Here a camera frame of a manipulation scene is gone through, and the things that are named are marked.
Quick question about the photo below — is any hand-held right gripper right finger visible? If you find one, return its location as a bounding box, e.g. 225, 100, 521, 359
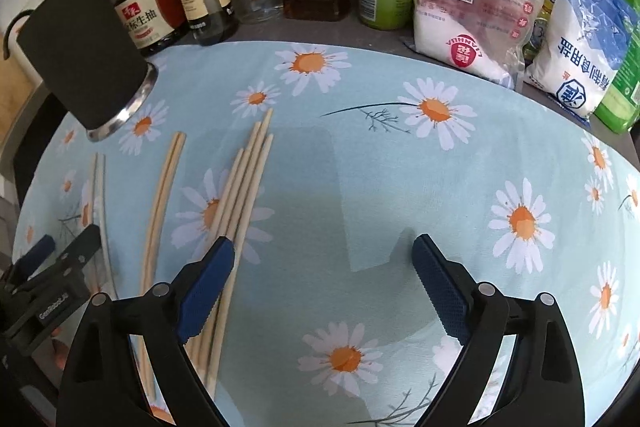
411, 233, 586, 427

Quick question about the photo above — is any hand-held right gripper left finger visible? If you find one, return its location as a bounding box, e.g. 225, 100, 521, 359
55, 236, 236, 427

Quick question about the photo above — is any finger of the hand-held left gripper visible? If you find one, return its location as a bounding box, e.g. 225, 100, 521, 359
54, 224, 102, 274
9, 235, 57, 279

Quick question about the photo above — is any bunch of wooden chopsticks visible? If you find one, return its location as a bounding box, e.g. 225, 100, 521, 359
87, 108, 275, 408

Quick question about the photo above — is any black cylindrical utensil holder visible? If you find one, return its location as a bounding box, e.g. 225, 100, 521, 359
15, 0, 159, 143

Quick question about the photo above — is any black kitchen sink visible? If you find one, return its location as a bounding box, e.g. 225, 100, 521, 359
12, 92, 68, 202

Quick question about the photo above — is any light blue daisy tablecloth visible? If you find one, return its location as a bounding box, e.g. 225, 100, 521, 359
10, 41, 640, 427

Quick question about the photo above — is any wooden cutting board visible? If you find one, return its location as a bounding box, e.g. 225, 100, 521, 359
0, 52, 46, 118

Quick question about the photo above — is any black faucet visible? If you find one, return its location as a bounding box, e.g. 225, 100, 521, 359
2, 11, 33, 60

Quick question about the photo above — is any green packet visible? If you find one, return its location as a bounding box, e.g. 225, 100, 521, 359
592, 7, 640, 135

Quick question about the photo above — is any white blue salt bag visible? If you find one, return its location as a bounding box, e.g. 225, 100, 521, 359
524, 0, 636, 120

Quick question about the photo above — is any yellow blue packet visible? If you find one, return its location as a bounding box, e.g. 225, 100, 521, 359
522, 0, 568, 62

